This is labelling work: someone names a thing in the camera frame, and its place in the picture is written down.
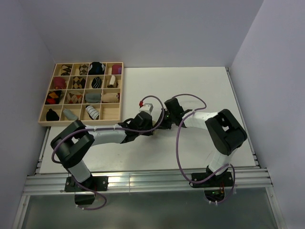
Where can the pink rolled sock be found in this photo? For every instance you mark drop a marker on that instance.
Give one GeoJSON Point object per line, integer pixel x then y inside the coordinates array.
{"type": "Point", "coordinates": [59, 83]}

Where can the black white-striped rolled sock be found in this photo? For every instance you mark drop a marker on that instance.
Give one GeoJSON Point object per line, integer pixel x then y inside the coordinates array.
{"type": "Point", "coordinates": [96, 82]}

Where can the aluminium rail frame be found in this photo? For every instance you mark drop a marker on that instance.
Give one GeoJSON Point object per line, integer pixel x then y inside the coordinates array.
{"type": "Point", "coordinates": [137, 181]}

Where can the light blue rolled sock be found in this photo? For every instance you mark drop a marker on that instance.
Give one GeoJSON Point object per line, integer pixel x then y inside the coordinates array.
{"type": "Point", "coordinates": [69, 115]}

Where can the magenta purple rolled sock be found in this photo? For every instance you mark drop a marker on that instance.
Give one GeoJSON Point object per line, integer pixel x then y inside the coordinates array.
{"type": "Point", "coordinates": [116, 69]}

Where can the dark brown argyle sock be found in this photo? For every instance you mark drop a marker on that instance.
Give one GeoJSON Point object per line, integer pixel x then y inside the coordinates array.
{"type": "Point", "coordinates": [78, 83]}

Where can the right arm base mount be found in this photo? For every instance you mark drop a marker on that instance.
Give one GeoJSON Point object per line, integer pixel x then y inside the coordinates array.
{"type": "Point", "coordinates": [216, 186]}

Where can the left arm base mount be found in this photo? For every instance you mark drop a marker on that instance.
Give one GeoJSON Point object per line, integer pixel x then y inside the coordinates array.
{"type": "Point", "coordinates": [95, 183]}

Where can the black orange argyle sock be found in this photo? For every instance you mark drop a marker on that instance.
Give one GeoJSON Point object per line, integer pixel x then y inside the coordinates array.
{"type": "Point", "coordinates": [53, 97]}

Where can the tan rolled sock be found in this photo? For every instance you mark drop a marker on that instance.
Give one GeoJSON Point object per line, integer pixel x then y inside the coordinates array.
{"type": "Point", "coordinates": [111, 98]}

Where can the white black striped sock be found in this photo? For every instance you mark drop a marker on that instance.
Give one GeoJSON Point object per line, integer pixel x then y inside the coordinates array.
{"type": "Point", "coordinates": [92, 112]}

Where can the wooden compartment sock tray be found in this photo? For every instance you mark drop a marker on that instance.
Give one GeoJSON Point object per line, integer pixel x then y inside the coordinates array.
{"type": "Point", "coordinates": [91, 92]}

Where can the cream brown rolled sock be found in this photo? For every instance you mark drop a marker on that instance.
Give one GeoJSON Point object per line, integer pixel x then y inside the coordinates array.
{"type": "Point", "coordinates": [112, 82]}

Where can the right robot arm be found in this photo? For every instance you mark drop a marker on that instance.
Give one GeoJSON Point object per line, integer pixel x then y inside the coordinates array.
{"type": "Point", "coordinates": [225, 132]}

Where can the pale green ankle sock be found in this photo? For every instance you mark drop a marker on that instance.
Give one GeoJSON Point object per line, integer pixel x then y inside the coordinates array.
{"type": "Point", "coordinates": [154, 126]}

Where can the grey argyle rolled sock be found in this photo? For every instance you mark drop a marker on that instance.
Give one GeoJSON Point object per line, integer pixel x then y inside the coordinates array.
{"type": "Point", "coordinates": [83, 69]}

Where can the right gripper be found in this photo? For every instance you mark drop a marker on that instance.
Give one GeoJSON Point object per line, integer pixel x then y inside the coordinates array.
{"type": "Point", "coordinates": [164, 125]}

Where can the black blue rolled sock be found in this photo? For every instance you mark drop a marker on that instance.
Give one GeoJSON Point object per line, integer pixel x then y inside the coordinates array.
{"type": "Point", "coordinates": [96, 68]}

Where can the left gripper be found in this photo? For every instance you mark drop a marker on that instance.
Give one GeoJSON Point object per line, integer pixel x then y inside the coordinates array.
{"type": "Point", "coordinates": [147, 133]}

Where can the beige red argyle sock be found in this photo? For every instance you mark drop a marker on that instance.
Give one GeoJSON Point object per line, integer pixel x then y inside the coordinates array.
{"type": "Point", "coordinates": [74, 98]}

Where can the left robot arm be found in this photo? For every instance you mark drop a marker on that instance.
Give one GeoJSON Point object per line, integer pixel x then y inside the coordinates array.
{"type": "Point", "coordinates": [74, 141]}

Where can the brown argyle rolled sock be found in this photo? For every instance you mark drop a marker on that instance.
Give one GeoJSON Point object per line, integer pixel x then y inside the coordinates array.
{"type": "Point", "coordinates": [66, 69]}

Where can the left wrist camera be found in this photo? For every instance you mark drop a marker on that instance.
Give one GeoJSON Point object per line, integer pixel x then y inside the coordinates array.
{"type": "Point", "coordinates": [145, 107]}

